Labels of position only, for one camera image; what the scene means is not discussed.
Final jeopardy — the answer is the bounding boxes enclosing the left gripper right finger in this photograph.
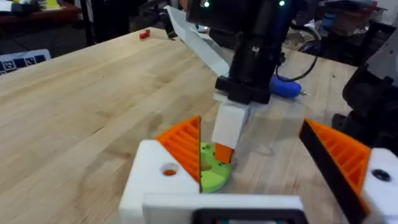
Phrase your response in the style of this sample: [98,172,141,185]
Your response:
[298,119,398,224]

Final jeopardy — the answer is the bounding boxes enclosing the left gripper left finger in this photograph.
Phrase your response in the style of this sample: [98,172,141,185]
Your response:
[119,116,202,224]

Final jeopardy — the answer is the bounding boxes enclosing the blue electric screwdriver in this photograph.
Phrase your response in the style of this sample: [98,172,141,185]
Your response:
[269,74,310,100]

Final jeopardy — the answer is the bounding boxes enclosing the green disc with holes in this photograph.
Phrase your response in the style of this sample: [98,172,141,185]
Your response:
[199,141,233,194]

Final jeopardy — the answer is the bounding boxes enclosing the upright flat wrist plate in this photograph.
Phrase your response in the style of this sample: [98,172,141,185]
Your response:
[164,5,231,77]

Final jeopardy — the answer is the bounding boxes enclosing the board with black square markers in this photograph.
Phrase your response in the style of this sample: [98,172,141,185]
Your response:
[0,49,52,76]

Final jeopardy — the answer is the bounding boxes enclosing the black cable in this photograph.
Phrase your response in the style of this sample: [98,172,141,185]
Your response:
[274,53,320,83]

